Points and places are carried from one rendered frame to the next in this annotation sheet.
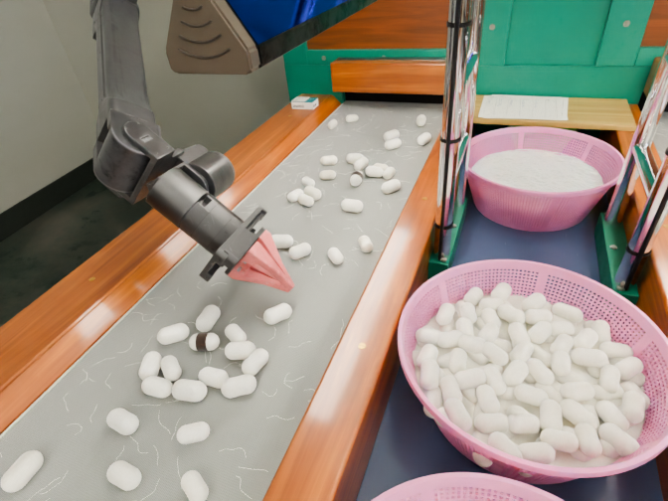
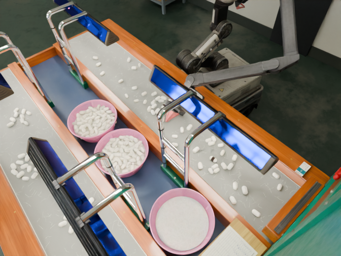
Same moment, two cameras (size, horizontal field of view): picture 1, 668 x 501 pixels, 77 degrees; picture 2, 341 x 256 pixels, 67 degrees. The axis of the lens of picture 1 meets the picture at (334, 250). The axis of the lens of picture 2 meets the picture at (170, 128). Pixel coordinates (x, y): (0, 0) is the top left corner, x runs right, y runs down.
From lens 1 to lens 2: 1.27 m
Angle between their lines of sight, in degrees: 74
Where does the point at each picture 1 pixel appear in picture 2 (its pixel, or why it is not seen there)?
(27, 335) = (183, 80)
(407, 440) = not seen: hidden behind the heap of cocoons
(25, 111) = not seen: outside the picture
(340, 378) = (137, 120)
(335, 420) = (130, 117)
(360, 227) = not seen: hidden behind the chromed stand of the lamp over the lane
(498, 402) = (118, 142)
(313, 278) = (171, 130)
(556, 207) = (158, 205)
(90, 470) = (149, 90)
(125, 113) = (197, 76)
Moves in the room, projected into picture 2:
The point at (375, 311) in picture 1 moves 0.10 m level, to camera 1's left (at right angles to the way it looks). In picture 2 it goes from (147, 132) to (156, 118)
